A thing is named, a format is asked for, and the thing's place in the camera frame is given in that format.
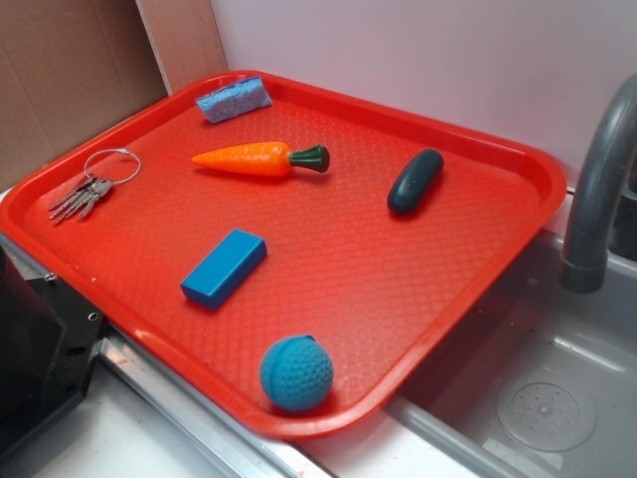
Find blue rectangular block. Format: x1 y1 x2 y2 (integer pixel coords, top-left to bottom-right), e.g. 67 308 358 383
180 229 268 310

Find dark green toy cucumber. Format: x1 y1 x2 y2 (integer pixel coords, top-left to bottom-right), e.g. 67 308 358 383
387 148 445 216

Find orange toy carrot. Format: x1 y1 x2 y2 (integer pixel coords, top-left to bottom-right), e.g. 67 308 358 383
191 141 330 177

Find red plastic tray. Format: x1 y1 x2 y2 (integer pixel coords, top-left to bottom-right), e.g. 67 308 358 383
1 72 566 440

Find brown cardboard panel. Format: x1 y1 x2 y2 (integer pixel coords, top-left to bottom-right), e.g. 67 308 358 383
1 1 167 189

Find silver keys on ring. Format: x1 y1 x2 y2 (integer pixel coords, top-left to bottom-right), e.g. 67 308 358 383
47 147 142 226

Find grey toy faucet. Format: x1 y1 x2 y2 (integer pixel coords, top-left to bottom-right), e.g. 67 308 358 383
559 76 636 294

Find blue dimpled ball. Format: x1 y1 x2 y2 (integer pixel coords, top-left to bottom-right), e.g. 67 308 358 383
260 336 334 412

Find grey plastic sink basin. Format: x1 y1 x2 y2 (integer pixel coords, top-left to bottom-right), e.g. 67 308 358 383
387 233 636 477

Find blue sponge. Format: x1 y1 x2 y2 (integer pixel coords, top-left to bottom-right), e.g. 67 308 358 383
195 77 273 124

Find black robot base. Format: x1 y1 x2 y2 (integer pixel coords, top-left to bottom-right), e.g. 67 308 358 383
1 252 106 461

